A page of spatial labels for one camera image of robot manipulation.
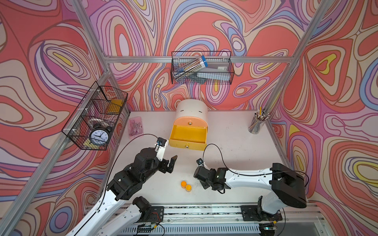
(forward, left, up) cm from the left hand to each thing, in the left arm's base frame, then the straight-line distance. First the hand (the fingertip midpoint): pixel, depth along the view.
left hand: (169, 153), depth 69 cm
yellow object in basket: (+24, +31, +8) cm, 40 cm away
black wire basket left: (+11, +37, +9) cm, 40 cm away
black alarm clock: (+6, +33, +6) cm, 34 cm away
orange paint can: (-7, -6, -22) cm, 24 cm away
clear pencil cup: (+30, -55, -11) cm, 64 cm away
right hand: (-4, -19, -24) cm, 31 cm away
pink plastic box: (+34, +31, -23) cm, 51 cm away
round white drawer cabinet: (+22, -10, -5) cm, 24 cm away
